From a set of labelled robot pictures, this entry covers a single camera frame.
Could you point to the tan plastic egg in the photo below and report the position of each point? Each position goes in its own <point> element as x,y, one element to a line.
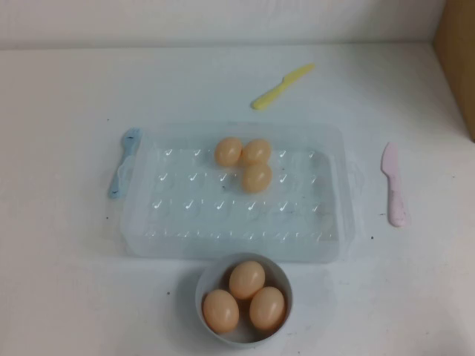
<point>258,149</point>
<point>228,151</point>
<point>247,280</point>
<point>257,178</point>
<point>220,310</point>
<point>267,308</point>

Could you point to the clear plastic egg box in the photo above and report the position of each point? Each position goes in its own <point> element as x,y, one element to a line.
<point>193,219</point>

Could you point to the brown cardboard box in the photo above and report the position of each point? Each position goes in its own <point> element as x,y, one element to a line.
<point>458,55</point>

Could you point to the yellow plastic knife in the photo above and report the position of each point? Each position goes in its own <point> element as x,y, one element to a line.
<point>276,91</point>

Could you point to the white round bowl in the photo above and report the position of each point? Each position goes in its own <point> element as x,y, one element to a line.
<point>208,274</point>

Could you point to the blue plastic fork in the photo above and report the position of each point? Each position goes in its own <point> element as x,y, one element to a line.
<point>120,174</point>

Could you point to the pink plastic knife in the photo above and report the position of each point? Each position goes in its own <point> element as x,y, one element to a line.
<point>394,185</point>

